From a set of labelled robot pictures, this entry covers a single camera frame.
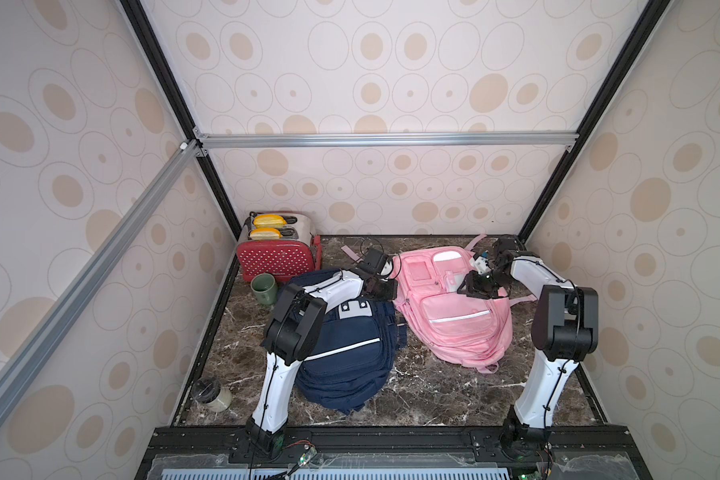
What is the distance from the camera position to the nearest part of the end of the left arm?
763mm

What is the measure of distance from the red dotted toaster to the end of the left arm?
0.85ft

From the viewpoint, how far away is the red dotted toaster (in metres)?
0.96
